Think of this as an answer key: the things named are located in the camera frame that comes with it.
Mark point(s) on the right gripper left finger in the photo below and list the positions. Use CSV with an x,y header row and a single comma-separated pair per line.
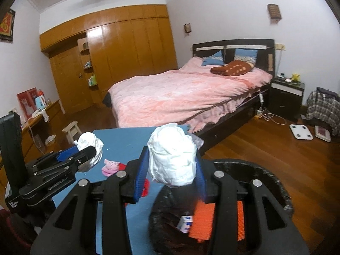
x,y
71,229

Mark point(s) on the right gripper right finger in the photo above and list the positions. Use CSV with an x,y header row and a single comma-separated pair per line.
x,y
270,229

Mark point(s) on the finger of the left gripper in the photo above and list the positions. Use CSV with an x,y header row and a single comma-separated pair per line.
x,y
65,154
81,161

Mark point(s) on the pink sock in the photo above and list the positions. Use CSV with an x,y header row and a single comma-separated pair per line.
x,y
110,167

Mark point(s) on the red cloth piece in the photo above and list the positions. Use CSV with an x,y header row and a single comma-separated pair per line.
x,y
144,187

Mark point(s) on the orange foam net sleeve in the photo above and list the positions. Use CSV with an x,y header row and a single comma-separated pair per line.
x,y
201,228

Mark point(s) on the white blue medicine box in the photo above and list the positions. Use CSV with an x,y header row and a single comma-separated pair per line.
x,y
185,223

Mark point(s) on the black lined trash bin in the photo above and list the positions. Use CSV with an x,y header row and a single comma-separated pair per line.
x,y
171,203

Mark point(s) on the small white wooden stool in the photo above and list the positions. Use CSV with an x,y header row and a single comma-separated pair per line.
x,y
71,130

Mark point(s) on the wooden side dresser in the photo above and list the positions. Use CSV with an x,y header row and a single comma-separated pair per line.
x,y
40,137

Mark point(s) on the blue table cloth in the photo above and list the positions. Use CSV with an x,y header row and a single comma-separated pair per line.
x,y
122,145

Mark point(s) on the red framed picture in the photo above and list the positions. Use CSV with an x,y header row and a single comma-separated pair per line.
x,y
26,100

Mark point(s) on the wooden wardrobe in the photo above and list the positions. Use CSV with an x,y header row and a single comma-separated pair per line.
x,y
89,54

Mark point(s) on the white bathroom scale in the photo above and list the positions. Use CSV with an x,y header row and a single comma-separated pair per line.
x,y
301,132

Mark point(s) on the plaid cloth on chair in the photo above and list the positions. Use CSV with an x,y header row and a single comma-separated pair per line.
x,y
323,104

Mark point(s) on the black white nightstand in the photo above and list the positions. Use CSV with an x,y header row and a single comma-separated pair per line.
x,y
285,98

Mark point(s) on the yellow plush toy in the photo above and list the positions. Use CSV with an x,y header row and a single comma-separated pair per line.
x,y
295,78

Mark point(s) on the bed with pink duvet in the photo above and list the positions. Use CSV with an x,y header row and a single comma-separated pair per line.
x,y
211,106

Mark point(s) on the left blue pillow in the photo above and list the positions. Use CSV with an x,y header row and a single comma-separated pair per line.
x,y
215,59

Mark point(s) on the blue pillow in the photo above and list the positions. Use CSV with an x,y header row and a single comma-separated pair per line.
x,y
246,55
215,59

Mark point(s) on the brown dotted pillow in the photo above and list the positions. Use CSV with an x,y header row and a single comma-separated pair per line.
x,y
234,68

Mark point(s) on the right blue pillow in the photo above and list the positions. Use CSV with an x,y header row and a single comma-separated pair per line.
x,y
246,55

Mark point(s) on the left wall lamp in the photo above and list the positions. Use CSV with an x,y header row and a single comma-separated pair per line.
x,y
187,28

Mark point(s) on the wall lamp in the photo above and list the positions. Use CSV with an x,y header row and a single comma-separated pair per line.
x,y
274,12
187,28

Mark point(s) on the right wall lamp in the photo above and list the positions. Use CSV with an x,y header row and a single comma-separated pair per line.
x,y
274,12

